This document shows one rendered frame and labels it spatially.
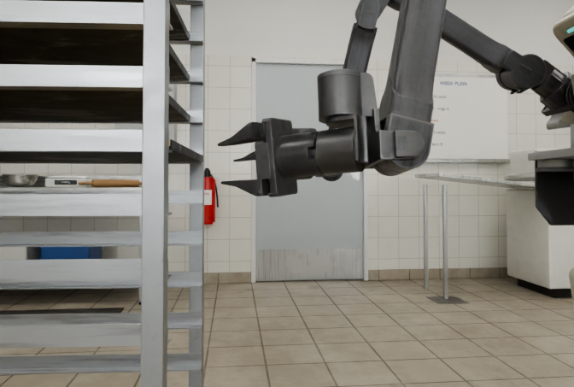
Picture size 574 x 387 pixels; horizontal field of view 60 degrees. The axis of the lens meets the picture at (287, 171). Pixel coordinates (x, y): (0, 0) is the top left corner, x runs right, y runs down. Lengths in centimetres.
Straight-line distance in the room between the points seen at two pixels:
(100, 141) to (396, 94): 41
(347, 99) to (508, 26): 497
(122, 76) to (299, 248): 406
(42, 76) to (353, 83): 43
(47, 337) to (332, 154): 46
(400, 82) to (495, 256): 470
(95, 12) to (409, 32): 43
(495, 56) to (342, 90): 69
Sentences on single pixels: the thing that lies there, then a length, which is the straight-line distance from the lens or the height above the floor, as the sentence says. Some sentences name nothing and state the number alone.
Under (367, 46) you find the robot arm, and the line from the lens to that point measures 121.
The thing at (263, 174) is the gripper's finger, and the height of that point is 91.
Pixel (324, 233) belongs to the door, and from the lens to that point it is 473.
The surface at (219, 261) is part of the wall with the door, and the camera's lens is 466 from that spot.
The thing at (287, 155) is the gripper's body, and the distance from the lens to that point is 63.
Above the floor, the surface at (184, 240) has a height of 78.
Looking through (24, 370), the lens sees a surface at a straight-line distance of 129.
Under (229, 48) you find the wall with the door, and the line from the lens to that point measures 478.
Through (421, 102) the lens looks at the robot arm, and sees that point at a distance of 65.
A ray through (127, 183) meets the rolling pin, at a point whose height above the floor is 91.
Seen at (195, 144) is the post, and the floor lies 99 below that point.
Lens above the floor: 90
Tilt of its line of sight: 2 degrees up
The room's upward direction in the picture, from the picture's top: straight up
